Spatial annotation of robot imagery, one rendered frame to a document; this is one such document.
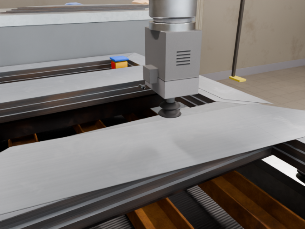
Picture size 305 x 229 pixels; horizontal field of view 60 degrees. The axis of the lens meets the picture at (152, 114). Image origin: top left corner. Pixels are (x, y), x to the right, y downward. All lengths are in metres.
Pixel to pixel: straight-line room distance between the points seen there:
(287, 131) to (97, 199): 0.40
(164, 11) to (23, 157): 0.34
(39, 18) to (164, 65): 0.87
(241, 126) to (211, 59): 3.19
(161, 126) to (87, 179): 0.21
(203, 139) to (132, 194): 0.18
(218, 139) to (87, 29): 0.89
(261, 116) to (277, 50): 4.04
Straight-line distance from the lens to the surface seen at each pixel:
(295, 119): 0.68
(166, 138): 0.52
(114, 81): 0.88
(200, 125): 0.58
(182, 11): 0.41
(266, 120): 0.65
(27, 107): 0.80
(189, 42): 0.42
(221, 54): 3.87
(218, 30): 3.75
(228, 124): 0.60
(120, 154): 0.48
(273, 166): 0.83
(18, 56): 1.23
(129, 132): 0.55
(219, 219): 0.82
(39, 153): 0.52
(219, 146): 0.51
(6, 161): 0.52
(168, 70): 0.41
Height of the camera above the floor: 1.12
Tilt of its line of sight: 24 degrees down
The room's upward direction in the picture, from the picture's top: straight up
